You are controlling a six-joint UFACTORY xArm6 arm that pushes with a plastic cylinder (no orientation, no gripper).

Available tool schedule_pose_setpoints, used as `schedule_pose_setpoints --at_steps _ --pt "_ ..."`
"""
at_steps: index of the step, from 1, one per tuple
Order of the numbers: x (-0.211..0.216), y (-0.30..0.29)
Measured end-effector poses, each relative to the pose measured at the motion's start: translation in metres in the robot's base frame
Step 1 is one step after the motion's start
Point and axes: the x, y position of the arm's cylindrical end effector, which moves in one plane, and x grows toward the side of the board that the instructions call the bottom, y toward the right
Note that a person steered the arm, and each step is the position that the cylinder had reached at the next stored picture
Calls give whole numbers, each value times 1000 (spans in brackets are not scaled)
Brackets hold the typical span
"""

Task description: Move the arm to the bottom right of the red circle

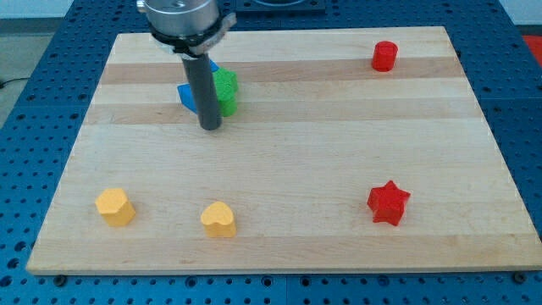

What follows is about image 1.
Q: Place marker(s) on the yellow hexagon block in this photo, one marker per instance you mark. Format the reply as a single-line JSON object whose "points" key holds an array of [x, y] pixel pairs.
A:
{"points": [[115, 207]]}

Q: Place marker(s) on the red cylinder block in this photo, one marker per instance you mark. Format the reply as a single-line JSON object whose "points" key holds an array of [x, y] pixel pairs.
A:
{"points": [[384, 56]]}

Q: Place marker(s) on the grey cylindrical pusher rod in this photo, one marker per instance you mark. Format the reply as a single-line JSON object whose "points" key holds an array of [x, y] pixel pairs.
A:
{"points": [[210, 119]]}

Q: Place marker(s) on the yellow heart block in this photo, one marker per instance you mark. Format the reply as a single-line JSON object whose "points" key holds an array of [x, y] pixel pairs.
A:
{"points": [[218, 220]]}

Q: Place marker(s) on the wooden board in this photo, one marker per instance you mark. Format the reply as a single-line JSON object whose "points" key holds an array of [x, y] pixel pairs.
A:
{"points": [[315, 130]]}

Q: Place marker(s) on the green block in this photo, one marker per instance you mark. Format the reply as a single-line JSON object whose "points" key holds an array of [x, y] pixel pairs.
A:
{"points": [[226, 87]]}

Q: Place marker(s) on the blue block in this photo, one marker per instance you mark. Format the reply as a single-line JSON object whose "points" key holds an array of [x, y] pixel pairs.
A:
{"points": [[186, 97]]}

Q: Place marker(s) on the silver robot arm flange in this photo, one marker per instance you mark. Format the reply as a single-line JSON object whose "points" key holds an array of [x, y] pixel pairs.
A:
{"points": [[191, 27]]}

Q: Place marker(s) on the red star block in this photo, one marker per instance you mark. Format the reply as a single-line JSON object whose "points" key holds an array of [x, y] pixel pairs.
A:
{"points": [[388, 203]]}

